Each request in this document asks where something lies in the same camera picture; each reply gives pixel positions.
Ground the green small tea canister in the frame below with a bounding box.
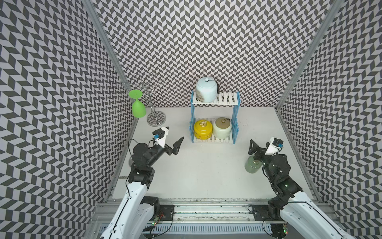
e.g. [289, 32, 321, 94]
[244, 155, 263, 174]

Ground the yellow ceramic tea canister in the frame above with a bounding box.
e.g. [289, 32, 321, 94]
[194, 119, 213, 140]

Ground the cream tea canister tan lid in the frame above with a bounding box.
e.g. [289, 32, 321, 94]
[213, 117, 232, 139]

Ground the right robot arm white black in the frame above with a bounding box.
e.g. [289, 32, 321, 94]
[248, 137, 352, 239]

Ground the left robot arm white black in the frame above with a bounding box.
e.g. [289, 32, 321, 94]
[100, 126, 184, 239]

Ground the blue white slatted shelf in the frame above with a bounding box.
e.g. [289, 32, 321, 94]
[189, 90, 241, 144]

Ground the grey round coaster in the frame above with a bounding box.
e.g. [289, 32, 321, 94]
[128, 156, 133, 167]

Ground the green plastic wine glass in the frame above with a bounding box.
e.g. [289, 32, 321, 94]
[128, 90, 146, 118]

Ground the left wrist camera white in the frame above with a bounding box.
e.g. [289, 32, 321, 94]
[152, 135, 166, 148]

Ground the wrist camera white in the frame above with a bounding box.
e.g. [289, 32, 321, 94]
[152, 135, 166, 148]
[265, 137, 284, 156]

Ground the chrome wire glass stand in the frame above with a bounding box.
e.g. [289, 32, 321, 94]
[128, 73, 166, 127]

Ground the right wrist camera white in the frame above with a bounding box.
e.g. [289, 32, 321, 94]
[265, 137, 284, 156]

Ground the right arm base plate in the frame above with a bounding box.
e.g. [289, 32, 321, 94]
[248, 205, 272, 222]

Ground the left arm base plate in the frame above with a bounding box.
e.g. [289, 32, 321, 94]
[152, 204, 175, 222]

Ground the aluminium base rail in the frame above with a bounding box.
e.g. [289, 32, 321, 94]
[86, 198, 344, 239]

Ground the aluminium corner post left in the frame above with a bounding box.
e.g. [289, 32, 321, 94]
[82, 0, 141, 120]

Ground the aluminium corner post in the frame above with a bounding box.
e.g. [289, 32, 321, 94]
[275, 0, 345, 112]
[82, 0, 141, 120]

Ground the aluminium corner post right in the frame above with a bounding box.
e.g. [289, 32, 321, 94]
[275, 0, 345, 112]

